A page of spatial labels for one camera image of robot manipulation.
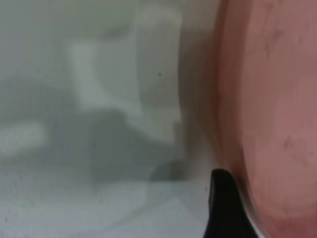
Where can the pink round plate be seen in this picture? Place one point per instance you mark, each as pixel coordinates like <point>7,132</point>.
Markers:
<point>272,104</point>

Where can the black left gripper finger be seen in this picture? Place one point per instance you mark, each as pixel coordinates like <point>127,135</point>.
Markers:
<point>223,208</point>

